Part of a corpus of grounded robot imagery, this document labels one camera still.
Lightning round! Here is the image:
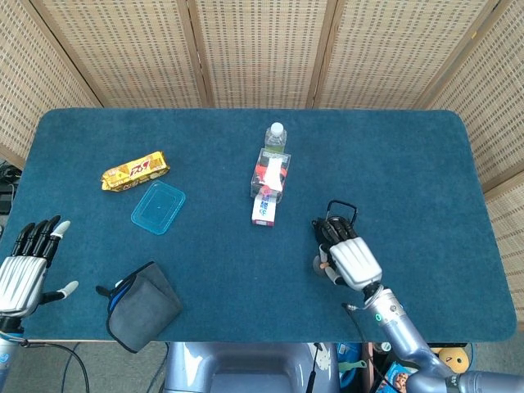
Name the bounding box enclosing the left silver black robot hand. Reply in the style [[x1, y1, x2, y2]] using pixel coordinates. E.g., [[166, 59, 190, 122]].
[[0, 215, 79, 317]]

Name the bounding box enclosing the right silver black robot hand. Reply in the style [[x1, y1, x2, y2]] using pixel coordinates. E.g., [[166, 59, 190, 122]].
[[311, 216, 384, 292]]

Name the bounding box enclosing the black cast iron teapot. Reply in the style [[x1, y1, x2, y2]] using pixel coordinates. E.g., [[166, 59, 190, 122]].
[[309, 199, 359, 246]]

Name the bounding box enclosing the blue transparent plastic container lid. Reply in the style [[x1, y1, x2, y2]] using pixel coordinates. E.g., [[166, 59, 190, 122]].
[[130, 180, 187, 237]]

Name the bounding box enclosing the black equipment pile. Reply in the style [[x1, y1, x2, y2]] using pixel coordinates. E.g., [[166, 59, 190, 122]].
[[0, 160, 22, 215]]

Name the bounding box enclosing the white perforated paddle tool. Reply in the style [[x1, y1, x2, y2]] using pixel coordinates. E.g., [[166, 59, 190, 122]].
[[314, 342, 332, 372]]

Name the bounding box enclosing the white blue toothpaste box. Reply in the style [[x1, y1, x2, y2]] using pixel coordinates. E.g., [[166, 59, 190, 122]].
[[251, 191, 278, 228]]

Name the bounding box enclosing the blue table carpet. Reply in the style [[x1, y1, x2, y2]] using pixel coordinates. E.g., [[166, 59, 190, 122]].
[[0, 107, 517, 344]]

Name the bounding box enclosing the clear acrylic tissue box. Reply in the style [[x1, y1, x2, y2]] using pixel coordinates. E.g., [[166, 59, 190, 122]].
[[249, 147, 292, 205]]

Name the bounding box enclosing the blue cookie box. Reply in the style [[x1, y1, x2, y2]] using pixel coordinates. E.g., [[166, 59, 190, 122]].
[[375, 360, 422, 393]]

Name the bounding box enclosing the grey folded cloth pouch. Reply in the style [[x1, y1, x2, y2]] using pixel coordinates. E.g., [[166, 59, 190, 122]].
[[95, 261, 183, 354]]

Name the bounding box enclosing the yellow plush toy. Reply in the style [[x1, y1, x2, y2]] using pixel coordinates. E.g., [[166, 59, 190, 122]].
[[431, 346, 472, 376]]

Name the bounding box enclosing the clear plastic water bottle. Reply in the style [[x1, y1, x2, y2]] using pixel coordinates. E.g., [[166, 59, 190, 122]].
[[264, 121, 287, 155]]

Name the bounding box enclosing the grey robot torso base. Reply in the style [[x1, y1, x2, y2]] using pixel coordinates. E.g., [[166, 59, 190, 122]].
[[162, 341, 341, 393]]

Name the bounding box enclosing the yellow biscuit packet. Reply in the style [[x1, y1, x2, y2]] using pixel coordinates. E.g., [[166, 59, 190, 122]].
[[101, 151, 171, 192]]

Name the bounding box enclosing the woven bamboo folding screen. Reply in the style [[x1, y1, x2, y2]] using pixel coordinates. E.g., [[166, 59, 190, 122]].
[[0, 0, 524, 328]]

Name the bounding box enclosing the black floor cable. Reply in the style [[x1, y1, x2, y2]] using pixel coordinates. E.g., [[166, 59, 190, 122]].
[[22, 341, 91, 393]]

